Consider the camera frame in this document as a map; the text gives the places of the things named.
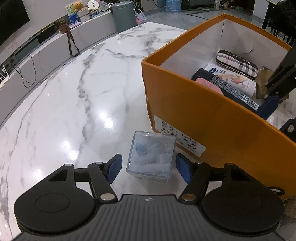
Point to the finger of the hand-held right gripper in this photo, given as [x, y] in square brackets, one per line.
[291, 129]
[268, 107]

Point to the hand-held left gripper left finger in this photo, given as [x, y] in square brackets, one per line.
[114, 168]

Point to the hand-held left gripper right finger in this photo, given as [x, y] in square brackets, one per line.
[185, 168]

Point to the gold cube box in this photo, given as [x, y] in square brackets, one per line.
[261, 81]

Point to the transparent plastic box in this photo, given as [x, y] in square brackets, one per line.
[150, 157]

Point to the black bottle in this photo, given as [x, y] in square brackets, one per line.
[229, 89]

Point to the white cream tube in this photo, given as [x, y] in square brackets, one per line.
[233, 78]

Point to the orange cardboard box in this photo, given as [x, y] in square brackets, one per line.
[208, 120]

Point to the plaid pouch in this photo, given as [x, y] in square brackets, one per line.
[238, 62]

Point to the pink bottle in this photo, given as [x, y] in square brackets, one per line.
[208, 84]

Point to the dark dining chair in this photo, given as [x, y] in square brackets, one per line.
[282, 18]

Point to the marble television console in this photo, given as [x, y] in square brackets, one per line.
[46, 62]

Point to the blue water jug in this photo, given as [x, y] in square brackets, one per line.
[173, 5]

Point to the white router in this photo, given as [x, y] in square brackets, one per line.
[3, 77]

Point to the grey trash bin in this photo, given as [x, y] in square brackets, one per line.
[123, 18]

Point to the woven bag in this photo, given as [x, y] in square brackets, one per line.
[141, 17]

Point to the white woven basket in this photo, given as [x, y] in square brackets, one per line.
[83, 16]

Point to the picture card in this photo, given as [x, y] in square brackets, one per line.
[74, 17]

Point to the white round fan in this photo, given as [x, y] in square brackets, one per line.
[93, 4]

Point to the teddy bear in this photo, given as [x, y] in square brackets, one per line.
[78, 6]

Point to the long-leaf potted plant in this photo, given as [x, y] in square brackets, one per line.
[138, 3]

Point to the black television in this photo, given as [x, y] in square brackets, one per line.
[9, 20]

